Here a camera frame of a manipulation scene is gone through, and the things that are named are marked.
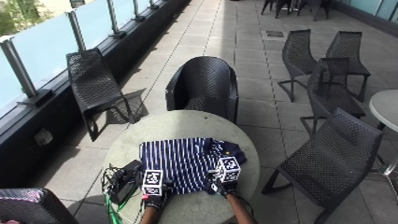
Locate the black woven armchair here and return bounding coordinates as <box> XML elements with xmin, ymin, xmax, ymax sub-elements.
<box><xmin>163</xmin><ymin>55</ymin><xmax>239</xmax><ymax>124</ymax></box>
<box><xmin>0</xmin><ymin>187</ymin><xmax>81</xmax><ymax>224</ymax></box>

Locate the black mesh chair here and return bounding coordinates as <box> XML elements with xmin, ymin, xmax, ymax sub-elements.
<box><xmin>65</xmin><ymin>48</ymin><xmax>137</xmax><ymax>143</ymax></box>
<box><xmin>324</xmin><ymin>30</ymin><xmax>372</xmax><ymax>104</ymax></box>
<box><xmin>259</xmin><ymin>0</ymin><xmax>294</xmax><ymax>19</ymax></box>
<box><xmin>299</xmin><ymin>57</ymin><xmax>367</xmax><ymax>135</ymax></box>
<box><xmin>260</xmin><ymin>107</ymin><xmax>384</xmax><ymax>224</ymax></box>
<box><xmin>294</xmin><ymin>0</ymin><xmax>332</xmax><ymax>22</ymax></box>
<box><xmin>275</xmin><ymin>28</ymin><xmax>320</xmax><ymax>104</ymax></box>

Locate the black cable bundle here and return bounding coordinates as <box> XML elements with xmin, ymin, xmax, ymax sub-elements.
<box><xmin>101</xmin><ymin>164</ymin><xmax>125</xmax><ymax>200</ymax></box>

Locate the green cable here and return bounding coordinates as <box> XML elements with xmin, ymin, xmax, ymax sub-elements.
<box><xmin>102</xmin><ymin>183</ymin><xmax>139</xmax><ymax>224</ymax></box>

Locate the person's right hand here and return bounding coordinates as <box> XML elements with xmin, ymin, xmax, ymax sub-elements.
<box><xmin>208</xmin><ymin>174</ymin><xmax>239</xmax><ymax>199</ymax></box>

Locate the white marker cube left glove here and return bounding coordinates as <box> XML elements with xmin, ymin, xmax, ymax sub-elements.
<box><xmin>141</xmin><ymin>169</ymin><xmax>163</xmax><ymax>197</ymax></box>

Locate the grey wall outlet cover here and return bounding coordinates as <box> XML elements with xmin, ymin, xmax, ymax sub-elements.
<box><xmin>31</xmin><ymin>127</ymin><xmax>54</xmax><ymax>147</ymax></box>

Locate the white marker cube right glove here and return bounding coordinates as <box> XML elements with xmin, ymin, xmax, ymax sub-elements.
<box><xmin>215</xmin><ymin>156</ymin><xmax>242</xmax><ymax>183</ymax></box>

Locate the person's left hand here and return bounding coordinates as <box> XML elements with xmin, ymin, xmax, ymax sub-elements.
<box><xmin>142</xmin><ymin>178</ymin><xmax>174</xmax><ymax>209</ymax></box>

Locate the grey round side table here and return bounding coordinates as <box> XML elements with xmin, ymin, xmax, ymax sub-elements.
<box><xmin>368</xmin><ymin>89</ymin><xmax>398</xmax><ymax>188</ymax></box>

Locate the white marker cube glove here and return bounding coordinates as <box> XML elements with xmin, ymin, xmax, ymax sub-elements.
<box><xmin>141</xmin><ymin>169</ymin><xmax>163</xmax><ymax>197</ymax></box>
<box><xmin>215</xmin><ymin>156</ymin><xmax>242</xmax><ymax>183</ymax></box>

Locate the black electronics box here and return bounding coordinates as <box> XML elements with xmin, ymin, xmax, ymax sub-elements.
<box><xmin>107</xmin><ymin>160</ymin><xmax>143</xmax><ymax>205</ymax></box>

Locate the navy white striped shirt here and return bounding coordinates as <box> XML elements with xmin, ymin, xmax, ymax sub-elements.
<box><xmin>138</xmin><ymin>137</ymin><xmax>248</xmax><ymax>196</ymax></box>

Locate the glass railing with metal posts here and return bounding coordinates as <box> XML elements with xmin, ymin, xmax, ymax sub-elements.
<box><xmin>0</xmin><ymin>0</ymin><xmax>192</xmax><ymax>119</ymax></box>

